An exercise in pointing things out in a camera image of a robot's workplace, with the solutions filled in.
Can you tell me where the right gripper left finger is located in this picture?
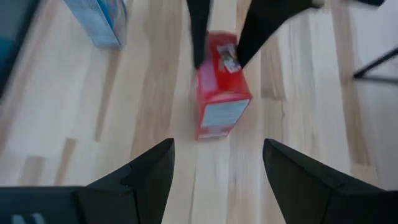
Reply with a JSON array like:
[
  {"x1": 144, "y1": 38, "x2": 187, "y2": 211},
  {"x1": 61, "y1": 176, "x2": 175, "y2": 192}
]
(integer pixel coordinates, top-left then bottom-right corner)
[{"x1": 0, "y1": 138, "x2": 175, "y2": 224}]

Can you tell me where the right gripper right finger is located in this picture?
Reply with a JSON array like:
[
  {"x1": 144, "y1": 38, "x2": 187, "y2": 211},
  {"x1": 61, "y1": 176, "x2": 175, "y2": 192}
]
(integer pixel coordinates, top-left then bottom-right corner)
[{"x1": 262, "y1": 138, "x2": 398, "y2": 224}]

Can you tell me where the blue Rice Krispies cereal box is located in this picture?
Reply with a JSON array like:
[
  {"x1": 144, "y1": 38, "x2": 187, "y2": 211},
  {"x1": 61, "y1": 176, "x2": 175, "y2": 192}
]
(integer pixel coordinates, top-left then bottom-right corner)
[{"x1": 63, "y1": 0, "x2": 129, "y2": 50}]

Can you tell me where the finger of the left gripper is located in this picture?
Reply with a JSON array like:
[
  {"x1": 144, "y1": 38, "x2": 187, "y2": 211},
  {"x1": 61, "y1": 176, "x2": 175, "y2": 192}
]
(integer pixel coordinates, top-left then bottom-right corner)
[
  {"x1": 185, "y1": 0, "x2": 213, "y2": 70},
  {"x1": 236, "y1": 0, "x2": 315, "y2": 70}
]

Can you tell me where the wooden shelf black metal frame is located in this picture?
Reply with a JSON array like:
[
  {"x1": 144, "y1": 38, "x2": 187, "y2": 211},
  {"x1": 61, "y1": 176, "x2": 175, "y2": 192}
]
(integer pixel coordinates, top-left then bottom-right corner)
[{"x1": 353, "y1": 46, "x2": 398, "y2": 85}]

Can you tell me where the red Froot Loops cereal box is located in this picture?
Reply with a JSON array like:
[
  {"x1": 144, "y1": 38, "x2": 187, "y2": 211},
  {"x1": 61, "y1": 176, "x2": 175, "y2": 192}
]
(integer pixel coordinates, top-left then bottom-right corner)
[{"x1": 194, "y1": 30, "x2": 252, "y2": 141}]

